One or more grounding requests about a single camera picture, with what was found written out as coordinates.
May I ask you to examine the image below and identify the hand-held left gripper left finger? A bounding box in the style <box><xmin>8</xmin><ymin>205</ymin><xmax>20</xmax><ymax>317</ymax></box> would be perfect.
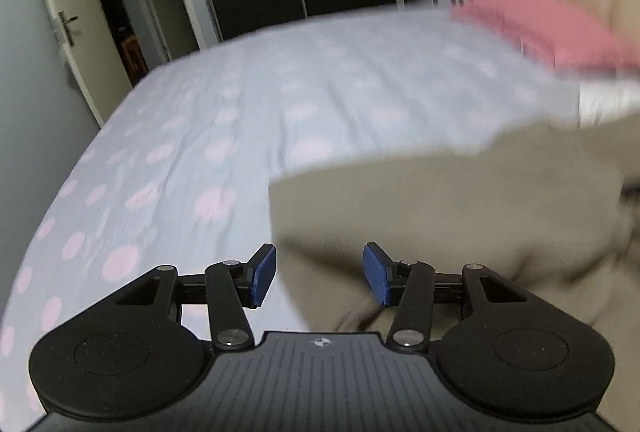
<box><xmin>107</xmin><ymin>243</ymin><xmax>277</xmax><ymax>352</ymax></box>

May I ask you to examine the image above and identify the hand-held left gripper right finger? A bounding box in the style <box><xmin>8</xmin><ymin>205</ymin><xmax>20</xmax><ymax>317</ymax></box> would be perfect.
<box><xmin>365</xmin><ymin>242</ymin><xmax>538</xmax><ymax>353</ymax></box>

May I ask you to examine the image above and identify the khaki fleece jacket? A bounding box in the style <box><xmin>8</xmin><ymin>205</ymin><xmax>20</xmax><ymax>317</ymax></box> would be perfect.
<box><xmin>267</xmin><ymin>109</ymin><xmax>640</xmax><ymax>432</ymax></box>

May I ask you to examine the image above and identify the cream door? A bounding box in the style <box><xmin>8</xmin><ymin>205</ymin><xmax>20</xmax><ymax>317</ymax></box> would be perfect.
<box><xmin>27</xmin><ymin>0</ymin><xmax>133</xmax><ymax>125</ymax></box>

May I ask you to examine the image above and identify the white garment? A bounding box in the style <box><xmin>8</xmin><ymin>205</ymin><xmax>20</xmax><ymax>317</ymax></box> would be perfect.
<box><xmin>577</xmin><ymin>79</ymin><xmax>640</xmax><ymax>128</ymax></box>

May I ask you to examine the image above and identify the pink pillow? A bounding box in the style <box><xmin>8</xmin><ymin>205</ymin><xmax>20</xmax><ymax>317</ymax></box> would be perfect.
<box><xmin>450</xmin><ymin>0</ymin><xmax>640</xmax><ymax>73</ymax></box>

